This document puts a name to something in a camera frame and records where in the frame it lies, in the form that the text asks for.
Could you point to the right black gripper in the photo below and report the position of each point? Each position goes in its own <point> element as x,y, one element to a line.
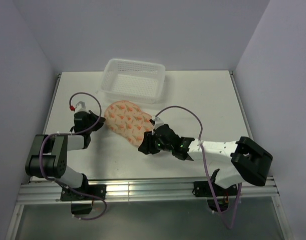
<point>146,146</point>

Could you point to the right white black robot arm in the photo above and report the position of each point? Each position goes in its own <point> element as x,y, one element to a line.
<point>234,162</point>

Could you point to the aluminium frame rail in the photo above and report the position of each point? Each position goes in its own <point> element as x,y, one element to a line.
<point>139,190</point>

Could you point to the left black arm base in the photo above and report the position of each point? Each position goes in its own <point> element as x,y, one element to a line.
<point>82,204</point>

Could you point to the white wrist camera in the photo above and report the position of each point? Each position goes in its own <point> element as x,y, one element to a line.
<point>156,122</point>
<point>79,107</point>

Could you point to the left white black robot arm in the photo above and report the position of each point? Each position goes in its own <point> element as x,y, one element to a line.
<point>47,158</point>

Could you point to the white perforated plastic basket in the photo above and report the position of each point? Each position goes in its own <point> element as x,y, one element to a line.
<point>132,80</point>

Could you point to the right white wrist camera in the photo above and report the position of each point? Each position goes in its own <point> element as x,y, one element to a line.
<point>156,122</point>

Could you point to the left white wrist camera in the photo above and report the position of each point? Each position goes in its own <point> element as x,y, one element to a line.
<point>79,107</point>

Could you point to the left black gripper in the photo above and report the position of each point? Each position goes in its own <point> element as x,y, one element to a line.
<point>96,118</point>

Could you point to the peach floral laundry bag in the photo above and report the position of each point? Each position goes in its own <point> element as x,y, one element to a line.
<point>128,120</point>

